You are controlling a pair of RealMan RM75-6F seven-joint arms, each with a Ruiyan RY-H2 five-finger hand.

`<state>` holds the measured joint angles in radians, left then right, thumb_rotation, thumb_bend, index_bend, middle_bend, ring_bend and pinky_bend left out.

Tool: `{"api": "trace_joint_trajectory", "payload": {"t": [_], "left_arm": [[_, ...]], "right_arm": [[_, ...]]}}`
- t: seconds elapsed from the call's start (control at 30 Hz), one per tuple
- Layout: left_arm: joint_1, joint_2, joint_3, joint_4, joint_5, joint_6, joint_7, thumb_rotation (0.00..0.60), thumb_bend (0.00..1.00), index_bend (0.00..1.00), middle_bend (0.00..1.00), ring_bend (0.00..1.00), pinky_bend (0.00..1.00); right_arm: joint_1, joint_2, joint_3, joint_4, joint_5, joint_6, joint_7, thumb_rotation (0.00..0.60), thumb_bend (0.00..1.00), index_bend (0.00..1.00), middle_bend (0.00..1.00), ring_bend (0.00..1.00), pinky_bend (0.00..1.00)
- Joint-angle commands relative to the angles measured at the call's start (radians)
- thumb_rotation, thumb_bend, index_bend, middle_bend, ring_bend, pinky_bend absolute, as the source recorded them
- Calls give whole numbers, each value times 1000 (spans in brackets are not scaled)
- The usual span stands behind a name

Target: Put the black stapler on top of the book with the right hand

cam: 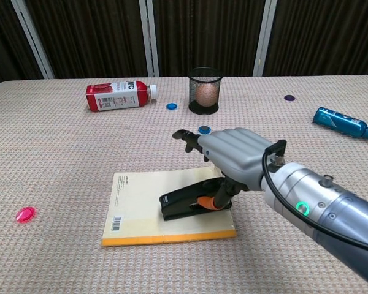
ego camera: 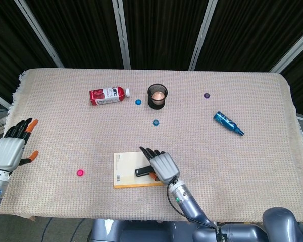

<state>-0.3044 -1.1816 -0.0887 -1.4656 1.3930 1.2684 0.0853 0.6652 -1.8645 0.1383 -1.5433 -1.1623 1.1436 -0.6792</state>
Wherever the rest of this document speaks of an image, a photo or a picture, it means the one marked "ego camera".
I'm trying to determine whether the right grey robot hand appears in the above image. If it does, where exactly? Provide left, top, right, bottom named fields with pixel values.
left=139, top=146, right=181, bottom=184

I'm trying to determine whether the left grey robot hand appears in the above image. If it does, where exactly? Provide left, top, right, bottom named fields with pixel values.
left=0, top=117, right=39, bottom=174

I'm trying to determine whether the black stapler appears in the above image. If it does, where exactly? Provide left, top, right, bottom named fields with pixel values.
left=134, top=165, right=154, bottom=178

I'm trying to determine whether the cream notebook orange spine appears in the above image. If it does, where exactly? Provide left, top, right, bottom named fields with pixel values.
left=113, top=150, right=165, bottom=189

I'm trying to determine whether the beige woven tablecloth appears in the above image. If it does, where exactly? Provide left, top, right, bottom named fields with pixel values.
left=0, top=68, right=303, bottom=224

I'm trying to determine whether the black mesh pen holder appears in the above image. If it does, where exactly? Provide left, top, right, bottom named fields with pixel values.
left=147, top=83, right=169, bottom=110

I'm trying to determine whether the blue-grey robot torso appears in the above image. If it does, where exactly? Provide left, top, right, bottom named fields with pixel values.
left=90, top=218, right=200, bottom=242

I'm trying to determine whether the blue spray bottle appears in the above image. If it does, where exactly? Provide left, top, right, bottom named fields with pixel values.
left=213, top=111, right=245, bottom=137

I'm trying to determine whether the red juice bottle white cap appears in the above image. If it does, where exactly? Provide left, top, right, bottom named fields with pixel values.
left=89, top=86, right=131, bottom=107

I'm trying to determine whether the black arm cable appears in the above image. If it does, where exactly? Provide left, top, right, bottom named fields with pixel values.
left=166, top=179, right=219, bottom=229

